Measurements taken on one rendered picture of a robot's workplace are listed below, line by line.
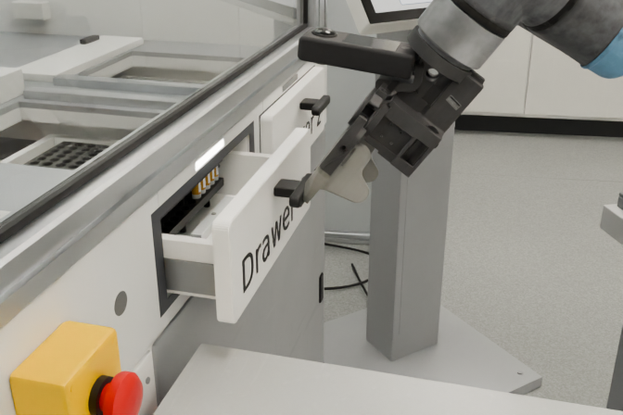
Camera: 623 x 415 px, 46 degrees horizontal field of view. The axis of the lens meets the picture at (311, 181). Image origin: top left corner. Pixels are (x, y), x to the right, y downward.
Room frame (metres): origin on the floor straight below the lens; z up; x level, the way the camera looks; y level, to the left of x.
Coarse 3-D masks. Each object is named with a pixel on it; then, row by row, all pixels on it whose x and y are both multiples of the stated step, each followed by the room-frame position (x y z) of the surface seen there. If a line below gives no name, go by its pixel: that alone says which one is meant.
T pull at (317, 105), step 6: (324, 96) 1.07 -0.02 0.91; (300, 102) 1.04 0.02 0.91; (306, 102) 1.04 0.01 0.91; (312, 102) 1.04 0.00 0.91; (318, 102) 1.04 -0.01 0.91; (324, 102) 1.04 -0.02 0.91; (300, 108) 1.04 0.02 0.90; (306, 108) 1.04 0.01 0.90; (312, 108) 1.01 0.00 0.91; (318, 108) 1.01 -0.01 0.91; (312, 114) 1.01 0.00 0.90; (318, 114) 1.01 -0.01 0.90
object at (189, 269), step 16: (224, 160) 0.87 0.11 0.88; (240, 160) 0.87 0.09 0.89; (256, 160) 0.86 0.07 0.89; (224, 176) 0.87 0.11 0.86; (240, 176) 0.87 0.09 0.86; (224, 192) 0.87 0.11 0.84; (208, 208) 0.83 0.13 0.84; (192, 224) 0.78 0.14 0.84; (176, 240) 0.63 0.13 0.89; (192, 240) 0.63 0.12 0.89; (208, 240) 0.63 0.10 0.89; (176, 256) 0.63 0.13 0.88; (192, 256) 0.62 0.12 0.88; (208, 256) 0.62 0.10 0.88; (176, 272) 0.63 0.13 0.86; (192, 272) 0.62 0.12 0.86; (208, 272) 0.62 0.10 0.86; (176, 288) 0.63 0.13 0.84; (192, 288) 0.62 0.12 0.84; (208, 288) 0.62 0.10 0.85
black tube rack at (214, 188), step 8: (216, 184) 0.82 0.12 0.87; (208, 192) 0.80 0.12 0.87; (216, 192) 0.82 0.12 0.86; (184, 200) 0.77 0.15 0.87; (192, 200) 0.78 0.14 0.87; (200, 200) 0.77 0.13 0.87; (208, 200) 0.79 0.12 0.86; (176, 208) 0.75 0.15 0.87; (184, 208) 0.76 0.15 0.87; (192, 208) 0.75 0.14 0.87; (200, 208) 0.77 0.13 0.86; (168, 216) 0.73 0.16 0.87; (176, 216) 0.73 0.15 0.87; (184, 216) 0.73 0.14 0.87; (192, 216) 0.75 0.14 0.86; (168, 224) 0.72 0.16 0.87; (176, 224) 0.71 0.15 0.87; (184, 224) 0.73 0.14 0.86; (168, 232) 0.69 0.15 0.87; (176, 232) 0.71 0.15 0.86; (184, 232) 0.76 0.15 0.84
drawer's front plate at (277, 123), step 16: (304, 80) 1.10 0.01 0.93; (320, 80) 1.16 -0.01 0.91; (288, 96) 1.01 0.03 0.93; (304, 96) 1.07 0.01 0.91; (320, 96) 1.16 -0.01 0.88; (272, 112) 0.93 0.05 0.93; (288, 112) 0.99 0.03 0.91; (304, 112) 1.07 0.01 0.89; (272, 128) 0.91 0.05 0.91; (288, 128) 0.99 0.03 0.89; (320, 128) 1.16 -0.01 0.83; (272, 144) 0.91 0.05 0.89
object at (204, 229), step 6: (222, 198) 0.83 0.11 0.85; (228, 198) 0.83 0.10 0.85; (222, 204) 0.81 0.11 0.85; (216, 210) 0.80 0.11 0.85; (210, 216) 0.78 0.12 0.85; (216, 216) 0.78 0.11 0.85; (204, 222) 0.76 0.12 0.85; (210, 222) 0.76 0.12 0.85; (198, 228) 0.75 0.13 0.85; (204, 228) 0.75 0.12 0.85; (210, 228) 0.76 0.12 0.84; (192, 234) 0.73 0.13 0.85; (198, 234) 0.73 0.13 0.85; (204, 234) 0.74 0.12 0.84
